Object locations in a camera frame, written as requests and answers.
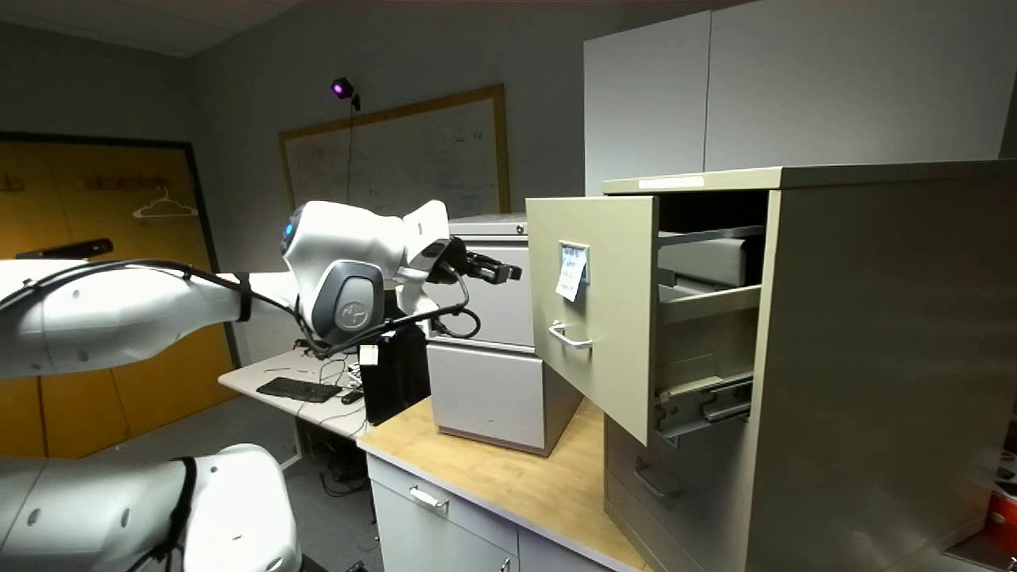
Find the white coat hanger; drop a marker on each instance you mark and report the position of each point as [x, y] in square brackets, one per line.
[165, 208]

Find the beige file cabinet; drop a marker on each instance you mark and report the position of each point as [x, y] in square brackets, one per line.
[874, 357]

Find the red box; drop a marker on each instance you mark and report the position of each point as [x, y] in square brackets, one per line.
[1003, 520]

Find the black computer tower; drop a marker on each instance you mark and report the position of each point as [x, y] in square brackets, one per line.
[395, 373]

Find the black computer mouse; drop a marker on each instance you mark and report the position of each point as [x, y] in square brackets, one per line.
[352, 396]

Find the grey counter drawer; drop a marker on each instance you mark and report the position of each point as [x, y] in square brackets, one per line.
[429, 485]

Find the grey wall cabinet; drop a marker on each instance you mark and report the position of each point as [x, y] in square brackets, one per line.
[715, 87]

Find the beige open drawer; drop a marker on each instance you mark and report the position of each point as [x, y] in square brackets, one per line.
[604, 318]

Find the black keyboard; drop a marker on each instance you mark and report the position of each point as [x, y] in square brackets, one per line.
[299, 389]

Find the orange double door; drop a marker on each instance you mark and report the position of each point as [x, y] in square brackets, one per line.
[79, 199]

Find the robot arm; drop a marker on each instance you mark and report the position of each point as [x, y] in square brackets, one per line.
[119, 310]

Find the grey file cabinet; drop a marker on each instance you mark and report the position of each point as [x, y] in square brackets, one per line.
[493, 389]

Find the white desk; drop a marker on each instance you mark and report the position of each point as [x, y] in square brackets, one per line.
[262, 373]

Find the wall device with purple light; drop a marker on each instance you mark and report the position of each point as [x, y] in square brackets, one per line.
[342, 87]

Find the white paper note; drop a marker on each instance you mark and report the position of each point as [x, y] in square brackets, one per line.
[571, 274]

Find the wood framed whiteboard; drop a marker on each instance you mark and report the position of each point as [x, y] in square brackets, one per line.
[405, 155]

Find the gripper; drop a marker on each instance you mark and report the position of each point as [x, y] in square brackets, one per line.
[453, 262]

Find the beige closed drawer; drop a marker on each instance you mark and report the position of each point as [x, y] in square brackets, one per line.
[699, 508]

